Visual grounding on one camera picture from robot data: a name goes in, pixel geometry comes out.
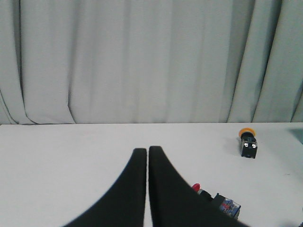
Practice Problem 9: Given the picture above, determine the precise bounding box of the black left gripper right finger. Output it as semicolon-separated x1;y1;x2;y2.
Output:
148;146;245;227

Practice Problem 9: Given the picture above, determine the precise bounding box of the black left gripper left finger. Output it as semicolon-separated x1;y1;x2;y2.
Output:
66;148;147;227

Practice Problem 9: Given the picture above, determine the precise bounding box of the light blue plastic box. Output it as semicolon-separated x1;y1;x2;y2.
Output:
288;128;303;144

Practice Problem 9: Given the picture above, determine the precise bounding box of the red push button left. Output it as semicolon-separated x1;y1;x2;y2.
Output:
192;183;241;219

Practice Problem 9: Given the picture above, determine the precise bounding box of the yellow push button far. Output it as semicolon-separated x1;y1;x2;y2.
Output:
239;128;258;159

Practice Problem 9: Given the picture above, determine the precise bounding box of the grey curtain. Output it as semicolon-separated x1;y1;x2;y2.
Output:
0;0;303;124

